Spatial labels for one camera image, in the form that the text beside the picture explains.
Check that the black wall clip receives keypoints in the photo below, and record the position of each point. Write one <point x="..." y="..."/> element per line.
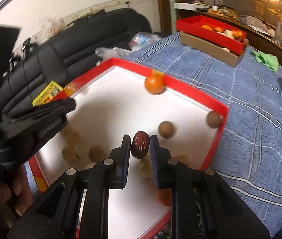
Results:
<point x="127" y="3"/>

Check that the white flat box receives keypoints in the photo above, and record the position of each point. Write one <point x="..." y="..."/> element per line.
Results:
<point x="185" y="5"/>

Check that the small orange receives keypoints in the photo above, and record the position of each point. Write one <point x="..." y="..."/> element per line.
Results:
<point x="238" y="33"/>
<point x="164" y="198"/>
<point x="219" y="29"/>
<point x="207" y="26"/>
<point x="154" y="83"/>

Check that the crinkled clear plastic wrap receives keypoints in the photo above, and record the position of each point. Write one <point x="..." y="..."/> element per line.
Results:
<point x="53" y="25"/>

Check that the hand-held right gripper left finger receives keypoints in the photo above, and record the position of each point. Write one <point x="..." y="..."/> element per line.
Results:
<point x="122" y="164"/>

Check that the red box white interior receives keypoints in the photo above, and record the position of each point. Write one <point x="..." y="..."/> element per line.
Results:
<point x="121" y="104"/>

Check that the brown longan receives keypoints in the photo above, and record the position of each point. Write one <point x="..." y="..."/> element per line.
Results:
<point x="166" y="129"/>
<point x="214" y="119"/>

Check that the plastic bag blue print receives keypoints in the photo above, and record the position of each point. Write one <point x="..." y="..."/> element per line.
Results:
<point x="143" y="39"/>

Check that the clear plastic bag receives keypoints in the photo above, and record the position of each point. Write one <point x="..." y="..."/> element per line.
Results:
<point x="111" y="52"/>

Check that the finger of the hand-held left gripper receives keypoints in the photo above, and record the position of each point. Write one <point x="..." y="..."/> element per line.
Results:
<point x="38" y="119"/>
<point x="61" y="105"/>

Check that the brown cardboard box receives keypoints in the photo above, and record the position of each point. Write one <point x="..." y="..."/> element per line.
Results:
<point x="205" y="51"/>

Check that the yellow printed packet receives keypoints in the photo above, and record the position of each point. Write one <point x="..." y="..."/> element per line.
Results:
<point x="47" y="95"/>

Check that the dark red date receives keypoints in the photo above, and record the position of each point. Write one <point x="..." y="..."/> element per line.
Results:
<point x="140" y="147"/>

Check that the wooden glass cabinet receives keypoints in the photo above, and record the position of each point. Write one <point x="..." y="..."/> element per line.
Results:
<point x="255" y="41"/>

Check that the green cloth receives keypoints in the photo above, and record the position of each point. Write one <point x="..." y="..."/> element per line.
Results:
<point x="267" y="59"/>

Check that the crumpled grey plastic bag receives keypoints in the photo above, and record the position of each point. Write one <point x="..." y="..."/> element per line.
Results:
<point x="255" y="21"/>

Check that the black leather sofa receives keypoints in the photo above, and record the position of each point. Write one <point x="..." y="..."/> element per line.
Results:
<point x="81" y="37"/>

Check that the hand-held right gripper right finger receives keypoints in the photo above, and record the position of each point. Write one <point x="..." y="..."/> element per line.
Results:
<point x="157" y="166"/>

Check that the glass pitcher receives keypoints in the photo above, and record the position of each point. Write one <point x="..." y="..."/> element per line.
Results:
<point x="279" y="33"/>

